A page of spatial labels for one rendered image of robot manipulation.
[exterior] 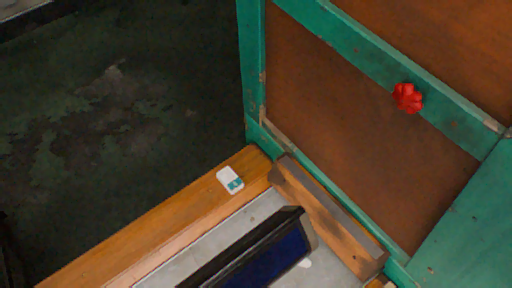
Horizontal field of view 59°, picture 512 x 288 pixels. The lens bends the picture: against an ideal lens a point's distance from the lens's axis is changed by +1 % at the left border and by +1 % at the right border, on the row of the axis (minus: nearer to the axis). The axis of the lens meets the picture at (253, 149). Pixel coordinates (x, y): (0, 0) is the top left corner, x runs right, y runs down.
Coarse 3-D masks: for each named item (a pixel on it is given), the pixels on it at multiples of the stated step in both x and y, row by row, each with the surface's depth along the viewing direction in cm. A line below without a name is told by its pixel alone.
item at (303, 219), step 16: (288, 208) 65; (304, 208) 62; (272, 224) 62; (288, 224) 61; (304, 224) 62; (240, 240) 64; (256, 240) 60; (272, 240) 60; (288, 240) 62; (304, 240) 63; (224, 256) 61; (240, 256) 58; (256, 256) 59; (272, 256) 61; (288, 256) 63; (304, 256) 64; (208, 272) 58; (224, 272) 57; (240, 272) 59; (256, 272) 60; (272, 272) 62
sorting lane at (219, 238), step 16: (272, 192) 106; (256, 208) 103; (272, 208) 103; (224, 224) 101; (240, 224) 101; (256, 224) 101; (208, 240) 99; (224, 240) 99; (320, 240) 99; (176, 256) 97; (192, 256) 97; (208, 256) 97; (320, 256) 97; (336, 256) 96; (160, 272) 96; (176, 272) 96; (192, 272) 95; (288, 272) 95; (304, 272) 95; (320, 272) 95; (336, 272) 95; (352, 272) 94
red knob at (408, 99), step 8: (400, 88) 55; (408, 88) 54; (392, 96) 57; (400, 96) 56; (408, 96) 55; (416, 96) 54; (400, 104) 56; (408, 104) 55; (416, 104) 55; (408, 112) 56
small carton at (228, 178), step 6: (228, 168) 104; (222, 174) 103; (228, 174) 103; (234, 174) 103; (222, 180) 103; (228, 180) 102; (234, 180) 102; (240, 180) 102; (228, 186) 102; (234, 186) 102; (240, 186) 102; (234, 192) 102
